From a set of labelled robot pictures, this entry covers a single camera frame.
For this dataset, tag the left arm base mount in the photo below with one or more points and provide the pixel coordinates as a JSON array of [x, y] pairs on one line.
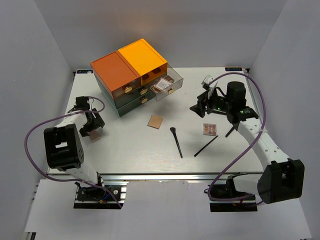
[[95, 198]]

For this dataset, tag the nine colour eyeshadow palette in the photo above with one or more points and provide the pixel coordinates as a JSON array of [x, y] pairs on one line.
[[209, 129]]

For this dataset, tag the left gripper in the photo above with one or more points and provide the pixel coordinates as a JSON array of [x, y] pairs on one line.
[[97, 122]]

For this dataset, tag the peach compact with label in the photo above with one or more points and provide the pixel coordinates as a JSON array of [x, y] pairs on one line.
[[162, 84]]

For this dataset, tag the stacked drawer organizer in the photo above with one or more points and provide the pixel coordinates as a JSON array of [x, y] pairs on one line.
[[125, 76]]

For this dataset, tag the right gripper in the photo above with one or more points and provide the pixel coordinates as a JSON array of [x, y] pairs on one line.
[[204, 98]]

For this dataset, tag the aluminium table rail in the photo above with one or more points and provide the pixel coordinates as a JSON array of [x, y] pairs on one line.
[[160, 177]]

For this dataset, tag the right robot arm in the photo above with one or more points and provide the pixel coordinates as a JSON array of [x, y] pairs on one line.
[[282, 177]]

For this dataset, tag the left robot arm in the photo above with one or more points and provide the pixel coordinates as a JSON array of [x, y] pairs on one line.
[[63, 146]]

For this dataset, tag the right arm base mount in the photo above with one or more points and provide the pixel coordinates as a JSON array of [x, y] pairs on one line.
[[225, 192]]

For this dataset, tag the tan square compact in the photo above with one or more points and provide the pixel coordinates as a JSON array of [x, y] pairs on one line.
[[155, 122]]

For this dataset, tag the black logo sticker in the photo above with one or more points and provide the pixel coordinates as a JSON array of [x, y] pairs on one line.
[[233, 69]]

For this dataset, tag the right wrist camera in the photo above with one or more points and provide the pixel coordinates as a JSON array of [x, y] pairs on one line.
[[207, 86]]

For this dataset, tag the thin black makeup brush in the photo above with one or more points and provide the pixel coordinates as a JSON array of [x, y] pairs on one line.
[[205, 146]]

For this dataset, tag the small black round brush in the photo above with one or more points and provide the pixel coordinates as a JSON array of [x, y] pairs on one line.
[[173, 131]]

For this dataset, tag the clear drawer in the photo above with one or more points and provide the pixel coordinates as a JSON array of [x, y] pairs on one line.
[[178, 83]]

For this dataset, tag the brown eyeshadow palette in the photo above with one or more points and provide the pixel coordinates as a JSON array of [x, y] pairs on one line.
[[167, 78]]

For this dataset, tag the small pink compact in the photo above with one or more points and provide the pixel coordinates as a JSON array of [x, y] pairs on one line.
[[94, 136]]

